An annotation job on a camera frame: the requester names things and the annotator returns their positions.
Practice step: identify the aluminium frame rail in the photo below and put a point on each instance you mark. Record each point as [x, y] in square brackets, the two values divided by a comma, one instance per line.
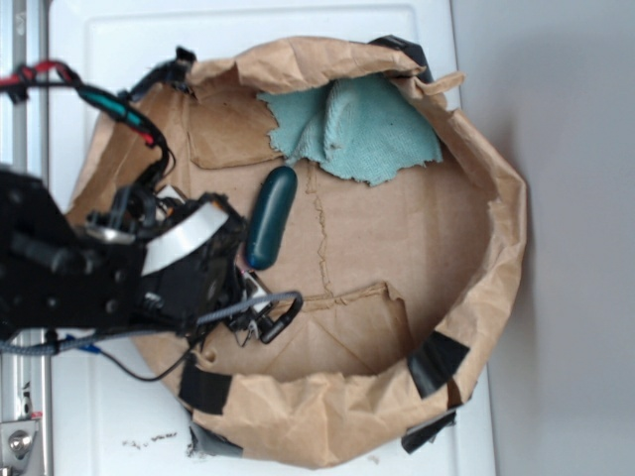
[26, 382]

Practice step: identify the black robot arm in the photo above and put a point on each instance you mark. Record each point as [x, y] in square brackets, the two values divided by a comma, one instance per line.
[44, 283]

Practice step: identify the teal terry cloth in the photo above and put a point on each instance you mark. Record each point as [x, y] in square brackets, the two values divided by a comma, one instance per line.
[360, 129]

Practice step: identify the dark green oblong capsule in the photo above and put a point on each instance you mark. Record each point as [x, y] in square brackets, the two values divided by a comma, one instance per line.
[269, 217]

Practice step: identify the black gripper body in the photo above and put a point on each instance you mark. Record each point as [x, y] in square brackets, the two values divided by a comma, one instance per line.
[168, 264]

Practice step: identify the metal corner bracket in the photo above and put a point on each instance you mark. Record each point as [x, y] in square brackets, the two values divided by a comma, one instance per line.
[21, 448]

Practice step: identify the brown paper bag bin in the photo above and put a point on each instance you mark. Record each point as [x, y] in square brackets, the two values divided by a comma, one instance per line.
[407, 284]

